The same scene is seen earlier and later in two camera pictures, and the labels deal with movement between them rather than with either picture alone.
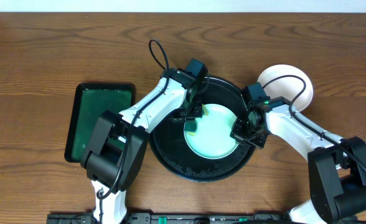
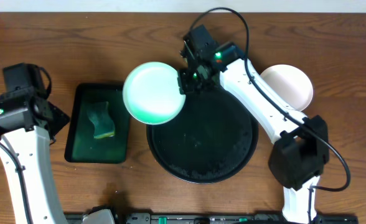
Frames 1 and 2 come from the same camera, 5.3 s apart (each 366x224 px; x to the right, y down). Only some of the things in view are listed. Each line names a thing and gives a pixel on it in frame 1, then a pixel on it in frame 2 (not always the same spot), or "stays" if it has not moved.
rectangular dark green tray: x=91 y=100 stays
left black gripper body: x=189 y=114 to x=56 y=116
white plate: x=290 y=81 stays
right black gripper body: x=246 y=131 to x=193 y=82
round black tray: x=170 y=149 stays
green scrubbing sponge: x=190 y=127 to x=99 y=115
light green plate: x=212 y=139 to x=151 y=93
